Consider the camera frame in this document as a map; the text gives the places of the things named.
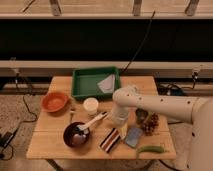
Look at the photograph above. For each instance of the blue sponge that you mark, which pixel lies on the blue sponge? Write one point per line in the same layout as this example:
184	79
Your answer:
133	136

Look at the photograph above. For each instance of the green plastic tray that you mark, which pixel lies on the green plastic tray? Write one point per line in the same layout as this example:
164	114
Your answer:
85	82

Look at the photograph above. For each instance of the white paper sheet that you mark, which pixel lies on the white paper sheet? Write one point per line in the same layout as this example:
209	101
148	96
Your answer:
107	85

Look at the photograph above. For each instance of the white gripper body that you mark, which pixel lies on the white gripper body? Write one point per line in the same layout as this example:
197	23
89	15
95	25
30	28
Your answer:
119	115

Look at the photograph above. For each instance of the black power adapter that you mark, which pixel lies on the black power adapter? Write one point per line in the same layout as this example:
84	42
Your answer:
5	140

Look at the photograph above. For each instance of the orange plastic bowl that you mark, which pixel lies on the orange plastic bowl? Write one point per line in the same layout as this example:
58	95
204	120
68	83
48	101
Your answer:
54	101

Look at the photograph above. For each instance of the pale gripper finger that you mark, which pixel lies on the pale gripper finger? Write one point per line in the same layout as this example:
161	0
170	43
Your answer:
123	131

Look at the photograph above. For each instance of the green chili pepper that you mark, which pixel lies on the green chili pepper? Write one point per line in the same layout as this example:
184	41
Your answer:
154	149

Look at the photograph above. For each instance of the small metal cup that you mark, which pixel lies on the small metal cup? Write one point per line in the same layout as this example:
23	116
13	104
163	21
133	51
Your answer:
141	115

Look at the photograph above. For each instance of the white paper cup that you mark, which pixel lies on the white paper cup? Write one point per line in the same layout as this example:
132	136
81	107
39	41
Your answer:
91	106

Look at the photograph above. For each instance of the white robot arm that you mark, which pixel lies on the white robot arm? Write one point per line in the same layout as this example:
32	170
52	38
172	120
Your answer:
197	111

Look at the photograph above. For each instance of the wooden table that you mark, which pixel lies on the wooden table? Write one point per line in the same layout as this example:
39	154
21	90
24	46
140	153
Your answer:
47	140

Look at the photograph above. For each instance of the dark brown bowl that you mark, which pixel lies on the dark brown bowl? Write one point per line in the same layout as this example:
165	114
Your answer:
74	137

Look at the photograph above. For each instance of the dark red grape bunch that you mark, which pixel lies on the dark red grape bunch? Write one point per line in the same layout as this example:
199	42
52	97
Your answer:
149	126

